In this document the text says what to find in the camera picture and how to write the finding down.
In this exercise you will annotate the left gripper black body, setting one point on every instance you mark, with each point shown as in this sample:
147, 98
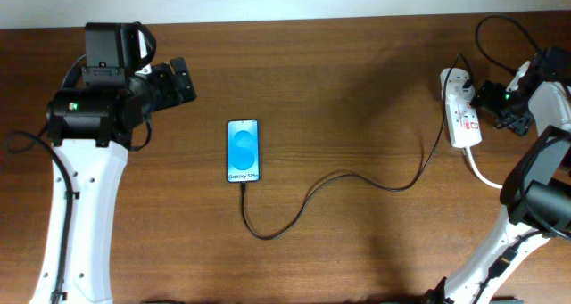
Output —
161, 90

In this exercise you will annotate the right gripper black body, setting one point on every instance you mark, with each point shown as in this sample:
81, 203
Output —
516, 123

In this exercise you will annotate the blue screen smartphone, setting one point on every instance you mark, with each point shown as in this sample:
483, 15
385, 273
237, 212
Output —
243, 163

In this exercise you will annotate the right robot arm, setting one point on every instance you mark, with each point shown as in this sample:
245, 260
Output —
535, 206

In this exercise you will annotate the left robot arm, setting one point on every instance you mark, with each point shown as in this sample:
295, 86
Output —
109, 92

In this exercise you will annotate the white power strip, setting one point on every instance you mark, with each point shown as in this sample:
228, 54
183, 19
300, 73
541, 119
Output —
457, 93

